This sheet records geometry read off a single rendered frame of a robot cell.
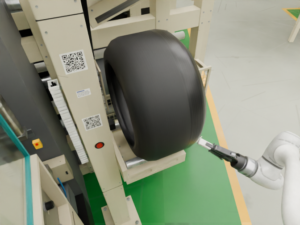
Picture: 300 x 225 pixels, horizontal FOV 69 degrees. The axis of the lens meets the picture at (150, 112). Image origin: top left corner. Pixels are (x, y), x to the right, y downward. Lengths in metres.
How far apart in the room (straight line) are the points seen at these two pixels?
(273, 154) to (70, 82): 0.90
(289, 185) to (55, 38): 0.94
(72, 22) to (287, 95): 3.01
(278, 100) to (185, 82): 2.51
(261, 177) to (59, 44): 1.00
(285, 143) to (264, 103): 2.00
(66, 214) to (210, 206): 1.31
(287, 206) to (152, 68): 0.66
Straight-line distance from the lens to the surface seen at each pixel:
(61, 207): 1.14
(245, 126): 2.73
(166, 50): 0.86
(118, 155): 1.15
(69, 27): 0.72
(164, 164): 1.26
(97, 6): 1.14
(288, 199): 0.95
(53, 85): 0.86
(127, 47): 0.86
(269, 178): 1.19
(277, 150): 1.12
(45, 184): 0.98
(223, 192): 2.17
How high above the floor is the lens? 1.89
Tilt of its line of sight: 45 degrees down
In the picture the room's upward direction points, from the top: 2 degrees counter-clockwise
